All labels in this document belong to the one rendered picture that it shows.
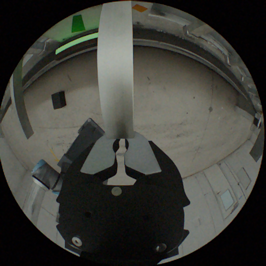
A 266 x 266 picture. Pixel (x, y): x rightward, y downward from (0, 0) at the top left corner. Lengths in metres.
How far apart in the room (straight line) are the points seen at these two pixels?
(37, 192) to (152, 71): 1.35
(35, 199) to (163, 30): 0.90
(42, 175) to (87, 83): 0.93
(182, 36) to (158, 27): 0.08
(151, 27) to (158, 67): 0.75
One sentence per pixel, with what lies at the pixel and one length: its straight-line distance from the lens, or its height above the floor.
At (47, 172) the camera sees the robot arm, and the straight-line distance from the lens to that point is 0.65.
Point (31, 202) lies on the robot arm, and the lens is 0.65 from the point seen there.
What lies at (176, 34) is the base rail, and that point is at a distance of 0.34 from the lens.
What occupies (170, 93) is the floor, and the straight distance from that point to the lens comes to 1.06.
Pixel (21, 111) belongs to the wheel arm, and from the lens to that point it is 0.26.
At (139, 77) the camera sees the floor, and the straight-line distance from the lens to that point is 0.95.
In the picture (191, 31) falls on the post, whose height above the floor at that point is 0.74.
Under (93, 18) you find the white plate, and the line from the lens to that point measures 0.28.
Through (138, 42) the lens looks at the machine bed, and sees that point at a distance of 0.89.
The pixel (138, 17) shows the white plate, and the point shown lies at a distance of 0.29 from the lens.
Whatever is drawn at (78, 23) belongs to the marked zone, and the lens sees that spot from 0.29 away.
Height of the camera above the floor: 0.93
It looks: 58 degrees down
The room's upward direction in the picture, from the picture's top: 175 degrees clockwise
